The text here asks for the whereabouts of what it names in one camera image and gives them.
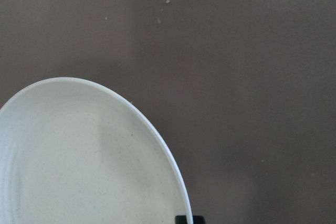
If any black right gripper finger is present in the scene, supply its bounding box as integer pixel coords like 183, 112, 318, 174
175, 215, 206, 224

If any cream shallow bowl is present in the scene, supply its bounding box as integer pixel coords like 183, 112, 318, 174
1, 77, 193, 223

